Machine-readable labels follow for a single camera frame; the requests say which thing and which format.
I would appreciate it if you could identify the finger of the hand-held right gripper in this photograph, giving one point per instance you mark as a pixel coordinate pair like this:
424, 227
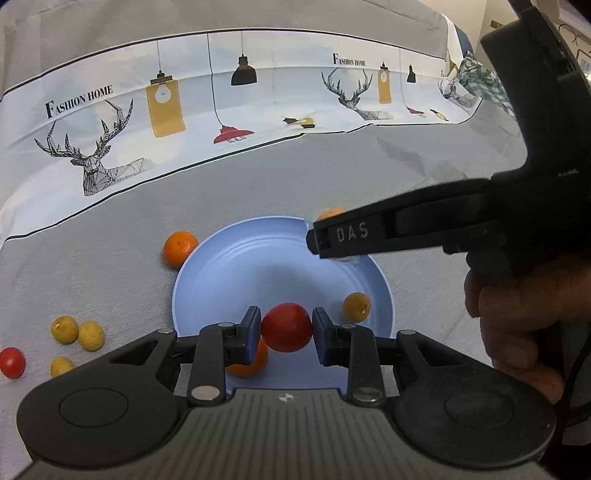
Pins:
397, 221

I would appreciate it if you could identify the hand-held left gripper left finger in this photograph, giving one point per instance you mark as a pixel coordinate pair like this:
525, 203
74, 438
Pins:
252, 334

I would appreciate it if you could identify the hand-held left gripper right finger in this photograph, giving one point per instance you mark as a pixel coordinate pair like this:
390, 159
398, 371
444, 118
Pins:
322, 337

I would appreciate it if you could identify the red tomato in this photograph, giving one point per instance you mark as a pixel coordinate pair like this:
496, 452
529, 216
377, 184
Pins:
11, 362
286, 327

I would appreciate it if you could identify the small yellow fruit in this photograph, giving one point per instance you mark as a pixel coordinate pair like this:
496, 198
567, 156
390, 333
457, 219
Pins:
63, 328
91, 335
61, 367
356, 307

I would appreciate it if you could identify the light blue plate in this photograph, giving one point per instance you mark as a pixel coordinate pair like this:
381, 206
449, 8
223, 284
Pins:
258, 267

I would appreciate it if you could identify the plastic-wrapped orange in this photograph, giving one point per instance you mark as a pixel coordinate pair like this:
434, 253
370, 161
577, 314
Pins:
330, 214

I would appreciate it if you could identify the person's right hand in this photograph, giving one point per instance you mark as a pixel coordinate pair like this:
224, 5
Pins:
521, 323

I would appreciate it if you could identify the green checked cloth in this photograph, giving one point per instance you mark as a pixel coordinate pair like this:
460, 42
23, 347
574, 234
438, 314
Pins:
485, 87

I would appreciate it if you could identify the grey cloth with deer print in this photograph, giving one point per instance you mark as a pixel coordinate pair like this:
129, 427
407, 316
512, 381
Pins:
323, 161

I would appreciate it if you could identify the blue cloth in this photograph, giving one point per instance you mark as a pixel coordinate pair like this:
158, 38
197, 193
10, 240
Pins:
462, 39

